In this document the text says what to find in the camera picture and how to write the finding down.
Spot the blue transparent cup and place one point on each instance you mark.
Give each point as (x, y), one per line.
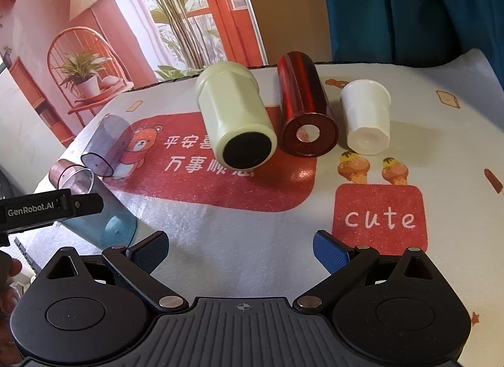
(114, 225)

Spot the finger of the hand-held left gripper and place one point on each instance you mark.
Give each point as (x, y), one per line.
(88, 204)

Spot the pale green cup black base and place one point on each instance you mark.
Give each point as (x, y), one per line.
(232, 114)

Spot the wall poster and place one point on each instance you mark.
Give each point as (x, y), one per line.
(130, 16)

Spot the pink transparent cup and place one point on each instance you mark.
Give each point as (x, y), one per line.
(63, 173)

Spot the purple transparent cup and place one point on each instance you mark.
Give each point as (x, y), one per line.
(110, 134)

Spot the white plastic cup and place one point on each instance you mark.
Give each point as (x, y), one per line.
(366, 114)

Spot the printed white tablecloth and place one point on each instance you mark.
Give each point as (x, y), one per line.
(433, 146)

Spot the blue curtain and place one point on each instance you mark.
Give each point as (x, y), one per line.
(393, 8)

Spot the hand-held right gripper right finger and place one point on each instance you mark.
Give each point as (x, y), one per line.
(330, 250)

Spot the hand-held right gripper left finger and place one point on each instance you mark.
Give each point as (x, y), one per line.
(151, 250)

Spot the red metallic cup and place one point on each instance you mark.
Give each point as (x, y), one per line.
(301, 91)

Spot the person's left hand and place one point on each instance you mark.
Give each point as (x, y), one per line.
(8, 266)

